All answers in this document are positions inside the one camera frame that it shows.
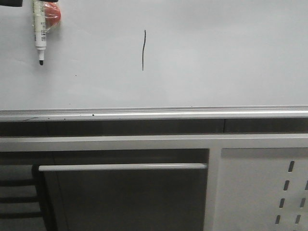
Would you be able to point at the white whiteboard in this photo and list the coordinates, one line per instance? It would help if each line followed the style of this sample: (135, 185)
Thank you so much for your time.
(198, 53)

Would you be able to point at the red round magnet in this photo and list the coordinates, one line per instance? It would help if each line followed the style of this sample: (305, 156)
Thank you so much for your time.
(52, 14)

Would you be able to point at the white whiteboard marker pen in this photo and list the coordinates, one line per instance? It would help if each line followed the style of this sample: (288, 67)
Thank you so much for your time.
(39, 26)

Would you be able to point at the aluminium whiteboard tray rail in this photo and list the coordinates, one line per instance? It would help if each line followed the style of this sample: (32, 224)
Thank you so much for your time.
(158, 113)

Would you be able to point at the white perforated side panel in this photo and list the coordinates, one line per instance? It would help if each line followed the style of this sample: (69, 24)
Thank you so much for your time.
(262, 190)

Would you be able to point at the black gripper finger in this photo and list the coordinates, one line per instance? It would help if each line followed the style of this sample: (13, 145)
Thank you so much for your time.
(11, 3)

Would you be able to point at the black marker stroke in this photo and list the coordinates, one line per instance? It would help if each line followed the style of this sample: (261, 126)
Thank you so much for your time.
(143, 50)

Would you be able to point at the white metal rack frame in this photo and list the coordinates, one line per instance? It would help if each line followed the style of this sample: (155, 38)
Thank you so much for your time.
(215, 144)

